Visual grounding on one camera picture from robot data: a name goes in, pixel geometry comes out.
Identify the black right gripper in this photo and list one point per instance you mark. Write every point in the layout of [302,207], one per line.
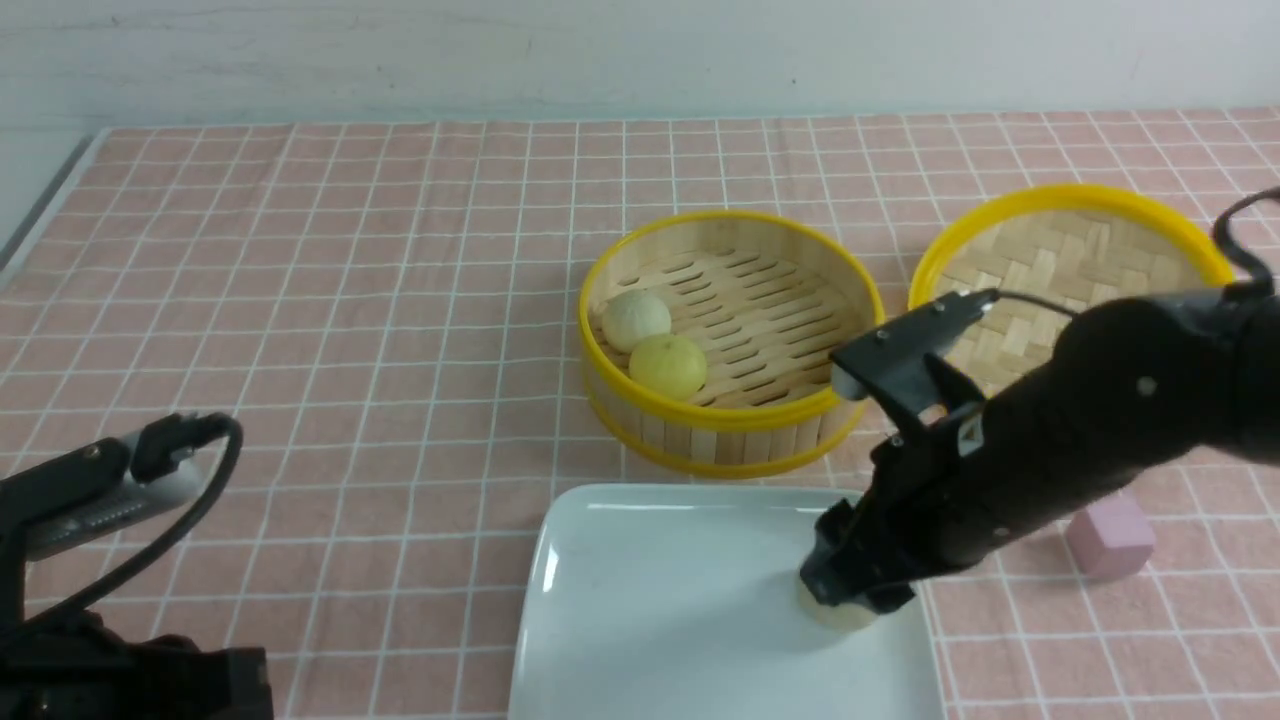
[939,495]

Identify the woven bamboo steamer lid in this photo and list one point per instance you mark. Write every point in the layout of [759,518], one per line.
[1075,245]

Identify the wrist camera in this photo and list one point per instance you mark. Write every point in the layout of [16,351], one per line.
[101,488]
[901,365]

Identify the yellow steamed bun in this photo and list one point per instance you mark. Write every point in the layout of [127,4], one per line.
[669,365]

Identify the pink cube block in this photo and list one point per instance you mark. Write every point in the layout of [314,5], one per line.
[1110,539]

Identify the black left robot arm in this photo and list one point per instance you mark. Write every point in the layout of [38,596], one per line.
[83,670]

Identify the white steamed bun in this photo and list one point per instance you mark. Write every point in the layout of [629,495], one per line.
[845,618]
[632,317]

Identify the white square plate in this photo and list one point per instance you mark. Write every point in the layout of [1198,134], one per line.
[657,601]

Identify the pink checkered tablecloth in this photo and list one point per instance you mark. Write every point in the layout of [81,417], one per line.
[390,311]

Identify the bamboo steamer basket yellow rim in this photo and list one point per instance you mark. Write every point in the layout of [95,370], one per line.
[767,300]

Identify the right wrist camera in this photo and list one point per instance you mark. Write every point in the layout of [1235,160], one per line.
[901,365]

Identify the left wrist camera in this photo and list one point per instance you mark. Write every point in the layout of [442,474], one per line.
[101,488]

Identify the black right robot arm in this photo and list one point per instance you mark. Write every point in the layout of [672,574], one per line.
[1130,384]

